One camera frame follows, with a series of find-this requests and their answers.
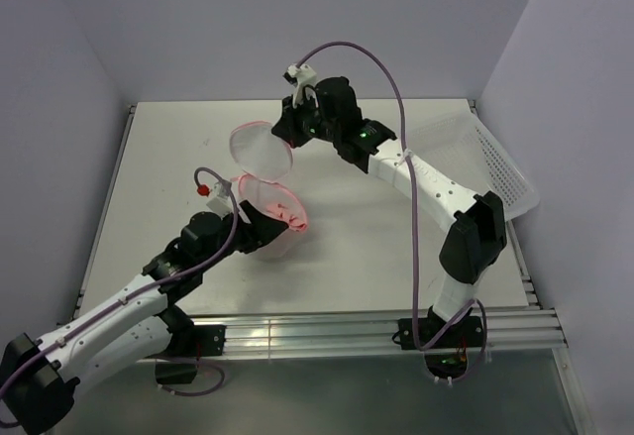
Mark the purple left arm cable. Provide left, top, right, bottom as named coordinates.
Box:
left=0, top=166, right=241, bottom=421

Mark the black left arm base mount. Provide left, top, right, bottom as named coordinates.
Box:
left=149, top=305, right=227, bottom=398

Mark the pink bra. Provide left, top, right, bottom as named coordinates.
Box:
left=239, top=174, right=309, bottom=233

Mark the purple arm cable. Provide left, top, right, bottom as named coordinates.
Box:
left=0, top=166, right=241, bottom=421
left=295, top=41, right=489, bottom=384

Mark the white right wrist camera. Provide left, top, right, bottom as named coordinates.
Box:
left=283, top=63, right=317, bottom=108

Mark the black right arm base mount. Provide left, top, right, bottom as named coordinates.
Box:
left=391, top=312, right=488, bottom=385

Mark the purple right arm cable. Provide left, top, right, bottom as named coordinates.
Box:
left=295, top=41, right=489, bottom=384

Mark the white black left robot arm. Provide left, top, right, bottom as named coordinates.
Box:
left=1, top=201, right=289, bottom=434

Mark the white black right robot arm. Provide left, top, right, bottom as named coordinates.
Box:
left=272, top=66, right=507, bottom=346

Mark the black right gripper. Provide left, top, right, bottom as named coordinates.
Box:
left=272, top=90, right=339, bottom=150

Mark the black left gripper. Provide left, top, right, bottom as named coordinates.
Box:
left=198, top=199, right=286, bottom=272

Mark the white mesh laundry bag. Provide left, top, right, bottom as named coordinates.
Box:
left=229, top=121, right=308, bottom=261

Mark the white perforated plastic basket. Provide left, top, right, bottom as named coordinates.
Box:
left=407, top=111, right=540, bottom=221

